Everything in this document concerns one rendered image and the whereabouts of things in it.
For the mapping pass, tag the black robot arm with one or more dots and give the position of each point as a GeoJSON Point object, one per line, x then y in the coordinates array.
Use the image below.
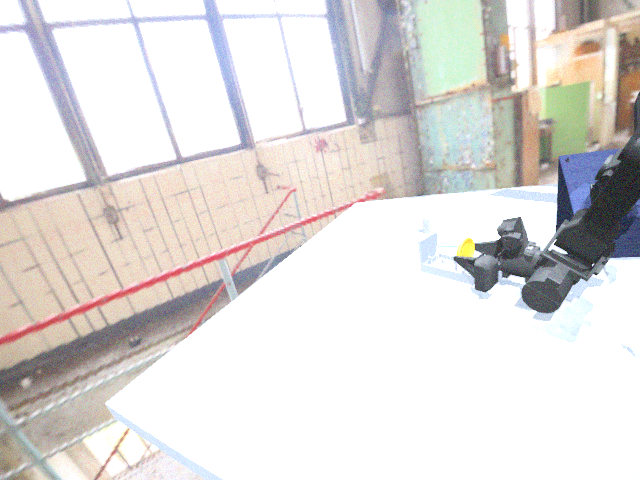
{"type": "Point", "coordinates": [588, 236]}

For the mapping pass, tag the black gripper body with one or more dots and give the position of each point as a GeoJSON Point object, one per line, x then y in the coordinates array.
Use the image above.
{"type": "Point", "coordinates": [486, 268]}

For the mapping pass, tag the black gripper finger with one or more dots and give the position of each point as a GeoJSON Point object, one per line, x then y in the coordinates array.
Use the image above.
{"type": "Point", "coordinates": [467, 262]}
{"type": "Point", "coordinates": [490, 248]}

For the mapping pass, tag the yellow plate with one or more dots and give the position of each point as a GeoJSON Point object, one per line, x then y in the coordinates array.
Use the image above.
{"type": "Point", "coordinates": [466, 248]}

